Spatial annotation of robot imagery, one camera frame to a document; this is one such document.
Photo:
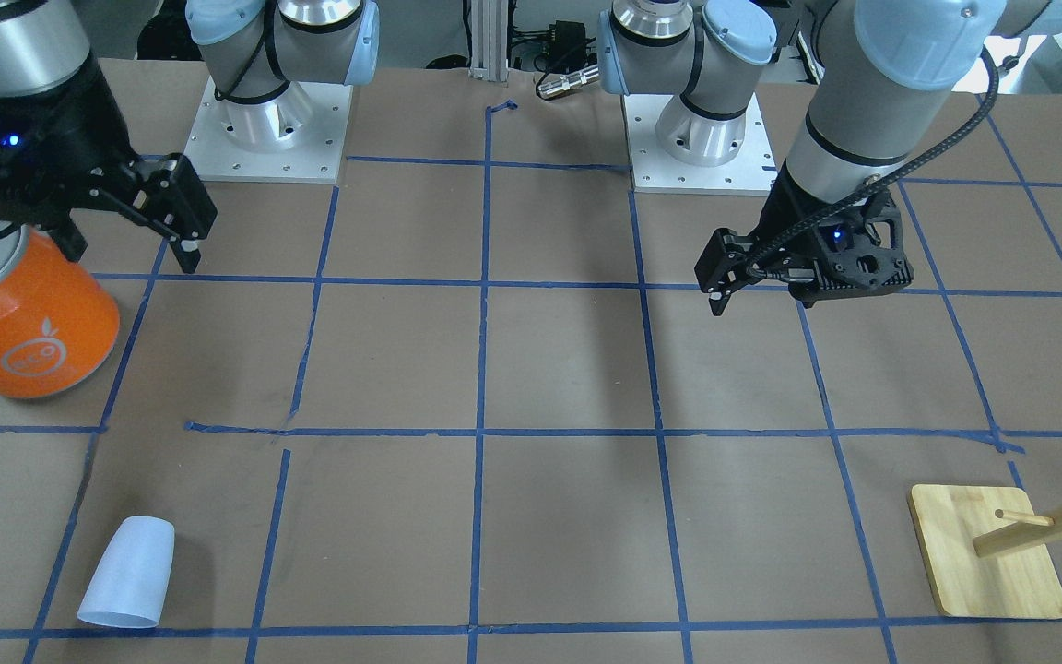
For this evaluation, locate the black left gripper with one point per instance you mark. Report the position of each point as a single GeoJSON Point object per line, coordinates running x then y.
{"type": "Point", "coordinates": [782, 219]}

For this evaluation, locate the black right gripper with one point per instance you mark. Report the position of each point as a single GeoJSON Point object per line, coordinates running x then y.
{"type": "Point", "coordinates": [77, 124]}

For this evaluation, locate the light blue cup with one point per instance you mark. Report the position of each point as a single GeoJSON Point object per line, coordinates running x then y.
{"type": "Point", "coordinates": [128, 587]}

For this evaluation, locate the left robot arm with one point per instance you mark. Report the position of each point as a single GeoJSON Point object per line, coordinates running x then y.
{"type": "Point", "coordinates": [903, 81]}

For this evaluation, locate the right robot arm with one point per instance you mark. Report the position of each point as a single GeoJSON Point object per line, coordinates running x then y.
{"type": "Point", "coordinates": [254, 49]}

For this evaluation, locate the orange can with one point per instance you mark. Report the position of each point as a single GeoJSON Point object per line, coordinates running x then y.
{"type": "Point", "coordinates": [57, 324]}

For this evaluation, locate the black power adapter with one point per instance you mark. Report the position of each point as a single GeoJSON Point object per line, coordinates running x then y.
{"type": "Point", "coordinates": [566, 44]}

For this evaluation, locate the wooden mug stand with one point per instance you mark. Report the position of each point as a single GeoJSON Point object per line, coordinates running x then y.
{"type": "Point", "coordinates": [985, 549]}

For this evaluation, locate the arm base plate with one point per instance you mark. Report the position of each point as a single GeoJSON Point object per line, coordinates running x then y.
{"type": "Point", "coordinates": [706, 157]}
{"type": "Point", "coordinates": [296, 139]}

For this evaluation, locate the silver cable connector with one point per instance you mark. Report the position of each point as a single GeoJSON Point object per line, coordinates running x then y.
{"type": "Point", "coordinates": [555, 89]}

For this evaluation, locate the aluminium frame post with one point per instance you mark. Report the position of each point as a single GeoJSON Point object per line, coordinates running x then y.
{"type": "Point", "coordinates": [489, 39]}

